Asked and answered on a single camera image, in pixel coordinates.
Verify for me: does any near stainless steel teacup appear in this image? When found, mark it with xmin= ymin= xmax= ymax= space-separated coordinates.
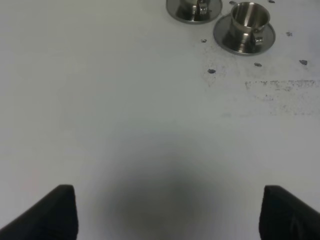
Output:
xmin=222 ymin=1 xmax=271 ymax=53

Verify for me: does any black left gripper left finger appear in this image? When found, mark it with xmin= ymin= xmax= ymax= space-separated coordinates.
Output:
xmin=0 ymin=184 xmax=79 ymax=240

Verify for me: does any far stainless steel saucer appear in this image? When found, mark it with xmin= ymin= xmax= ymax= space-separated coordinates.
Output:
xmin=166 ymin=0 xmax=223 ymax=25

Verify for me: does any far stainless steel teacup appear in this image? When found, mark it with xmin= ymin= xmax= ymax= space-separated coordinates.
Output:
xmin=179 ymin=0 xmax=211 ymax=16

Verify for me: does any stainless steel teacup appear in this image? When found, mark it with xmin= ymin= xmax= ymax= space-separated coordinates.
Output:
xmin=222 ymin=1 xmax=271 ymax=53
xmin=179 ymin=0 xmax=211 ymax=16

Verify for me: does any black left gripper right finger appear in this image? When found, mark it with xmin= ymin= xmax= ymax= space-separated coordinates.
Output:
xmin=258 ymin=185 xmax=320 ymax=240

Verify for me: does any near stainless steel saucer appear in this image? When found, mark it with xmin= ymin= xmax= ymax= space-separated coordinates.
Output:
xmin=213 ymin=14 xmax=276 ymax=56

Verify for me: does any stainless steel saucer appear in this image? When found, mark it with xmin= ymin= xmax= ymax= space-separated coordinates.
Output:
xmin=166 ymin=0 xmax=223 ymax=25
xmin=213 ymin=14 xmax=276 ymax=56

